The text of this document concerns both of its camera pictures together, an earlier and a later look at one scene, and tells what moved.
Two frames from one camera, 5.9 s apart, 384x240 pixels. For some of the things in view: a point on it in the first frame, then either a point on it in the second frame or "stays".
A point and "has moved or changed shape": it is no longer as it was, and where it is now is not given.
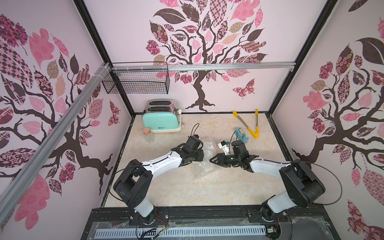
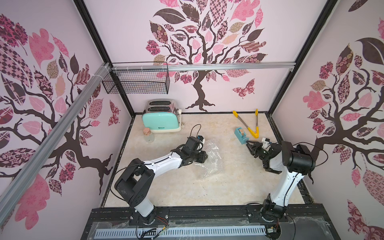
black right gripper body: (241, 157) to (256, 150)
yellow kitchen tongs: (256, 134) stays
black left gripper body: (196, 156) stays
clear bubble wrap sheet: (204, 167) has moved or changed shape
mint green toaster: (161, 115) stays
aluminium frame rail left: (12, 196) stays
